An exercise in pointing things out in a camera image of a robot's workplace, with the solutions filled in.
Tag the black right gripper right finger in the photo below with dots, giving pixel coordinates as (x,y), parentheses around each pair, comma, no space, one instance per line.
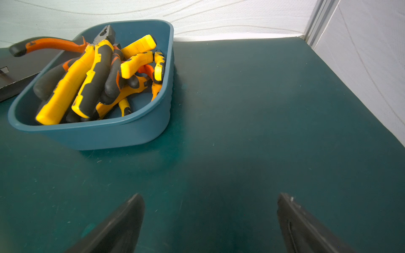
(303,233)

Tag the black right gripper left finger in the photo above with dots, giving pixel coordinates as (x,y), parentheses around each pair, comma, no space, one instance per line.
(118,233)

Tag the large yellow black pliers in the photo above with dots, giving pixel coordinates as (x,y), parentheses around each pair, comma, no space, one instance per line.
(76,85)

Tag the orange black pliers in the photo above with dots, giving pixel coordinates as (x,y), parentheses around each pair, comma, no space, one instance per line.
(38,43)

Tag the small yellow black pliers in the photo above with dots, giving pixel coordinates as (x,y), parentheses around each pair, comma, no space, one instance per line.
(149,75)

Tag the teal plastic storage box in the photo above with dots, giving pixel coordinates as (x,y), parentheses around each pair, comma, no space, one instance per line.
(149,120)

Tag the dark oval stand base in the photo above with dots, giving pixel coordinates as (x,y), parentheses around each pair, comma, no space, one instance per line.
(18,72)

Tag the yellow handled pliers in box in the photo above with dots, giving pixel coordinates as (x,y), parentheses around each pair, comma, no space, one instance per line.
(137,54)

